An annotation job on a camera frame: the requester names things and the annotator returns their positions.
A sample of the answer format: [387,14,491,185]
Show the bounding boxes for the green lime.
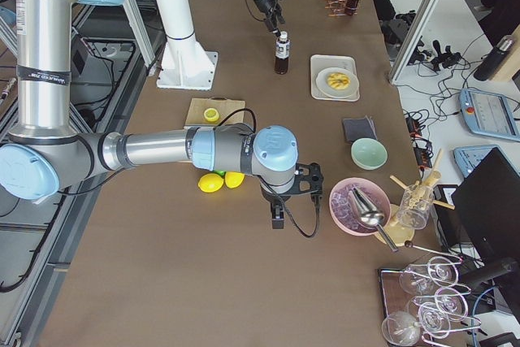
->
[213,170,226,177]

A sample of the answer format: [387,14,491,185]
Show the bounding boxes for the cream rabbit tray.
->
[310,54,360,102]

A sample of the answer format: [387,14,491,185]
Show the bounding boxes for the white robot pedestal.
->
[156,0,218,91]

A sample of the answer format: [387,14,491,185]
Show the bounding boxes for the half lemon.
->
[203,107,220,124]

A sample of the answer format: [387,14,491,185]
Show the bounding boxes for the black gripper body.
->
[259,163,323,229]
[253,0,288,25]

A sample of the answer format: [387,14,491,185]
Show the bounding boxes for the clear glass mug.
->
[396,184,433,230]

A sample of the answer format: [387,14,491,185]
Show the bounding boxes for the grey folded cloth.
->
[342,116,378,143]

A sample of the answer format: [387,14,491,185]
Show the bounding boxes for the aluminium frame post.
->
[388,0,439,85]

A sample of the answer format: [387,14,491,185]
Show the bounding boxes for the blue teach pendant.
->
[459,88,519,141]

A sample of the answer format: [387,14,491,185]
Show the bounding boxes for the black water bottle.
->
[474,35,516,81]

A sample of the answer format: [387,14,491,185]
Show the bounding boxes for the white plate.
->
[316,67,359,99]

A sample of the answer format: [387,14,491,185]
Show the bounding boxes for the pink bowl of ice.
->
[328,177,391,236]

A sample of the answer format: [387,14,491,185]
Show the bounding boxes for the wine glass rack tray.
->
[378,254,481,346]

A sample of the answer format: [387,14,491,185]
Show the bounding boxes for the tea bottle white cap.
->
[275,31,290,75]

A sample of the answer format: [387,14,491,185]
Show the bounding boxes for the mint green bowl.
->
[351,138,388,171]

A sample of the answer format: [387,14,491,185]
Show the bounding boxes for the metal ice scoop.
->
[350,187,398,252]

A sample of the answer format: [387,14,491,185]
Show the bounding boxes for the bamboo cutting board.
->
[184,98,245,128]

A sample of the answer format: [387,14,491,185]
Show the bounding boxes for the braided ring bread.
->
[327,72,351,90]

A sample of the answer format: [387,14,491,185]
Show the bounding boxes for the black monitor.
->
[453,148,519,260]

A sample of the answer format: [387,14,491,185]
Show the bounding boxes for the wooden cup tree stand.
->
[390,149,455,234]

